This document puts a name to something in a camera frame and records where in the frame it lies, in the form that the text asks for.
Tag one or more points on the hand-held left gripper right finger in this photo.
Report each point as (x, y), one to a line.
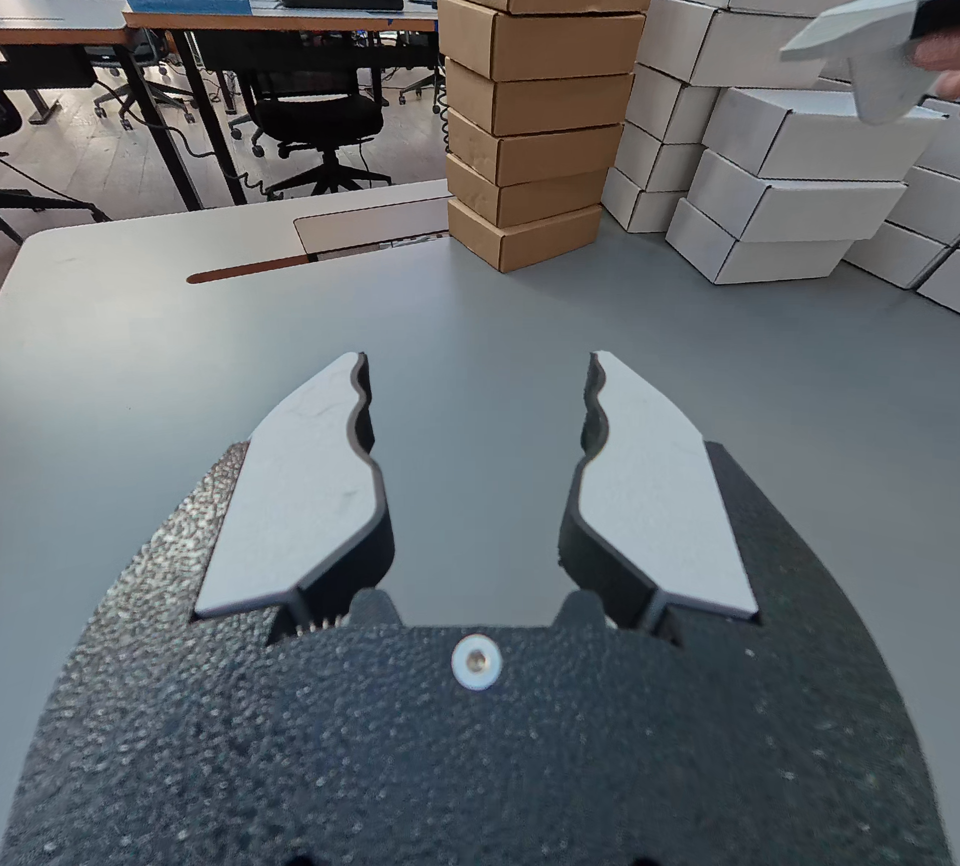
(660, 506)

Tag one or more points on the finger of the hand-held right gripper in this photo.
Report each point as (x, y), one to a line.
(862, 26)

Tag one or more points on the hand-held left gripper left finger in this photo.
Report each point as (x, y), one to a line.
(300, 499)

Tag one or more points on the person's right hand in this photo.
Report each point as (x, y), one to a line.
(943, 60)

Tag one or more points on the stack of white cardboard boxes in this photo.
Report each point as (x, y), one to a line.
(787, 131)

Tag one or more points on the stack of brown cardboard boxes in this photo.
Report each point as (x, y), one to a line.
(540, 101)

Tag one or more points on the black office chair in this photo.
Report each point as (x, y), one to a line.
(315, 113)

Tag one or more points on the wooden desk with black legs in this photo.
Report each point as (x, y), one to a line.
(300, 20)

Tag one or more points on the grey desk with black legs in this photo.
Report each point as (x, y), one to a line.
(45, 8)

